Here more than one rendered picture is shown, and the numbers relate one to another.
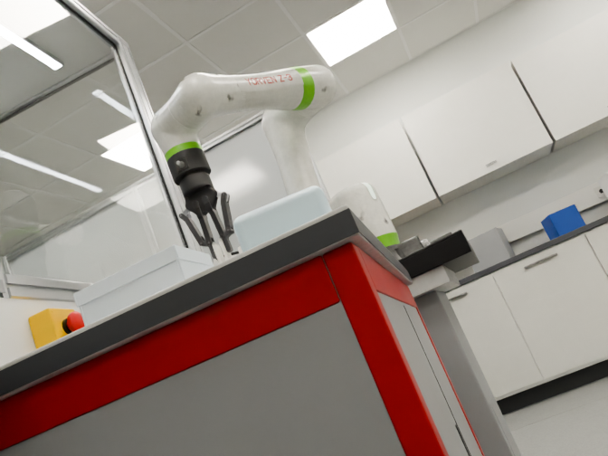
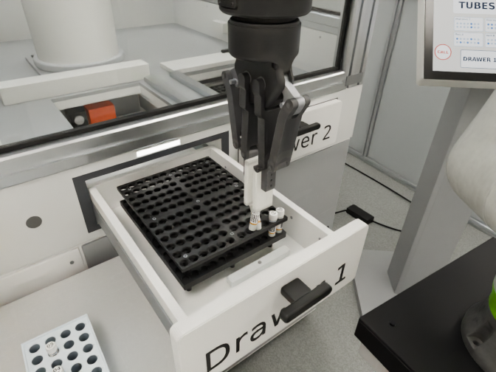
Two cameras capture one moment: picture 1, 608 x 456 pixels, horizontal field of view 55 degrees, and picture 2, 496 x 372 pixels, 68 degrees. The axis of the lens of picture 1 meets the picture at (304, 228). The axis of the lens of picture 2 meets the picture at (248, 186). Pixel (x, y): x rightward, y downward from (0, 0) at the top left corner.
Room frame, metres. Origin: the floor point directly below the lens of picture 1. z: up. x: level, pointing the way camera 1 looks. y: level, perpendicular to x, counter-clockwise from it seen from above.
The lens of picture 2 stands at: (1.00, -0.06, 1.24)
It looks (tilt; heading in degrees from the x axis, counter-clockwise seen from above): 35 degrees down; 42
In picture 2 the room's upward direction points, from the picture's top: 2 degrees clockwise
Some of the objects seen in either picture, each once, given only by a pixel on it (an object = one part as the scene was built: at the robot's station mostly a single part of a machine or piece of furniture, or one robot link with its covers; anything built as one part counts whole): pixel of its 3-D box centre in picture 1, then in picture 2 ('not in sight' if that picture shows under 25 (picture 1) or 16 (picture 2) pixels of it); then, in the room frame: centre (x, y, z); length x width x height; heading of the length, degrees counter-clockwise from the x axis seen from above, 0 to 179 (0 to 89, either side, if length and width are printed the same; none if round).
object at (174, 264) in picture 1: (151, 293); not in sight; (0.63, 0.18, 0.79); 0.13 x 0.09 x 0.05; 80
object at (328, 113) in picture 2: not in sight; (293, 136); (1.61, 0.36, 0.87); 0.29 x 0.02 x 0.11; 170
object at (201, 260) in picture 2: not in sight; (235, 238); (1.26, 0.20, 0.90); 0.18 x 0.02 x 0.01; 170
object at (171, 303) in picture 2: not in sight; (196, 216); (1.28, 0.31, 0.86); 0.40 x 0.26 x 0.06; 80
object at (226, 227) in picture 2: not in sight; (198, 217); (1.28, 0.30, 0.87); 0.22 x 0.18 x 0.06; 80
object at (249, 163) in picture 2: (220, 257); (254, 180); (1.30, 0.20, 0.97); 0.03 x 0.01 x 0.07; 170
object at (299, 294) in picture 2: not in sight; (299, 294); (1.24, 0.08, 0.91); 0.07 x 0.04 x 0.01; 170
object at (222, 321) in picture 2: not in sight; (281, 297); (1.25, 0.10, 0.87); 0.29 x 0.02 x 0.11; 170
